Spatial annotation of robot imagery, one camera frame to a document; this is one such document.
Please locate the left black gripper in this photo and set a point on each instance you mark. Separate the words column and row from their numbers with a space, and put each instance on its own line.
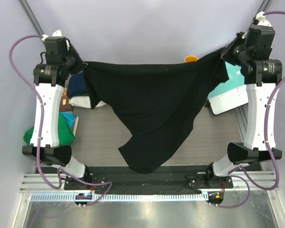
column 81, row 64

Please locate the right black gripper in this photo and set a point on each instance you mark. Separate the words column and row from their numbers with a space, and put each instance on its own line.
column 227, row 53

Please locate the teal folding template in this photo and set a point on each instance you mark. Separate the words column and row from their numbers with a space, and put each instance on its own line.
column 236, row 79

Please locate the black t shirt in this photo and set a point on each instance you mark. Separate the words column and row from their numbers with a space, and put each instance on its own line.
column 156, row 102

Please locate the white board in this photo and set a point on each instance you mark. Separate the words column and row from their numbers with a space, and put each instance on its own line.
column 228, row 100

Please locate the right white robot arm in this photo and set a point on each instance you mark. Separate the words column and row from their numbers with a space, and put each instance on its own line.
column 261, row 78

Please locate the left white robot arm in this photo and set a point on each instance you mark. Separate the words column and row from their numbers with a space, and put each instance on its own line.
column 44, row 144

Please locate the navy blue folded shirt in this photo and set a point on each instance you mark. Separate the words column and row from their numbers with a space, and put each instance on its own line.
column 77, row 86

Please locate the white folded shirt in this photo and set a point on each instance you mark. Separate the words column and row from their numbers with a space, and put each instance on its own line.
column 81, row 101

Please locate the white mug orange inside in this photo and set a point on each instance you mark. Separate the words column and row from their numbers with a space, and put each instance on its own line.
column 190, row 58

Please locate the brown picture book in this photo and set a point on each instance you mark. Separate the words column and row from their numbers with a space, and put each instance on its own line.
column 65, row 106

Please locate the turquoise shirt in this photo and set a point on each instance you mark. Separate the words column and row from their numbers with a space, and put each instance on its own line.
column 70, row 118

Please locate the bright green crumpled shirt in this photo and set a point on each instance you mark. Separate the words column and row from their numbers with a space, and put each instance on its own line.
column 65, row 133

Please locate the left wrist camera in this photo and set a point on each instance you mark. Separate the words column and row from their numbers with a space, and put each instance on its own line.
column 56, row 47

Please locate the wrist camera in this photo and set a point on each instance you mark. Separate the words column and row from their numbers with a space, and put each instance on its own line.
column 259, row 38
column 56, row 47

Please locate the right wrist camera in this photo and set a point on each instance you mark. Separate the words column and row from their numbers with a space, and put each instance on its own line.
column 259, row 38

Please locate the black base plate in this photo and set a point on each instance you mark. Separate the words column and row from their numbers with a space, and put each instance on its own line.
column 166, row 180

